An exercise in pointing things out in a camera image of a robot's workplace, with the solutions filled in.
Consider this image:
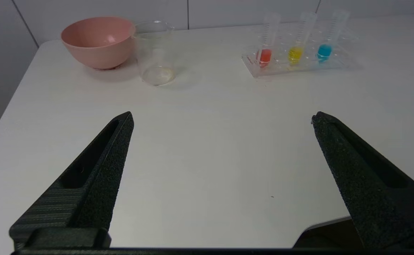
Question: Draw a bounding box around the clear glass beaker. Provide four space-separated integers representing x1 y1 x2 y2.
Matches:
133 21 176 86

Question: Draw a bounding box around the test tube with yellow pigment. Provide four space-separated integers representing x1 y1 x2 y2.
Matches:
288 12 318 67

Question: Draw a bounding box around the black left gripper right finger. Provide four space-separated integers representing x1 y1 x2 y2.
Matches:
311 112 414 248

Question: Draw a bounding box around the pink bowl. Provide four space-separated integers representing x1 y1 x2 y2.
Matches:
61 17 137 70

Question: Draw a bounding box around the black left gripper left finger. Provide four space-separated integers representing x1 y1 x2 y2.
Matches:
10 112 134 248

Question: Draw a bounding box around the test tube with red pigment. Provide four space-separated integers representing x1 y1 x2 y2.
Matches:
256 12 281 68

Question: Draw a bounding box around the clear plastic test tube rack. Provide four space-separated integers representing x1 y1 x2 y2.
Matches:
242 21 361 78

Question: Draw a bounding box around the test tube with blue pigment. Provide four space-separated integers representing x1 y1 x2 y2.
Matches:
316 10 350 64

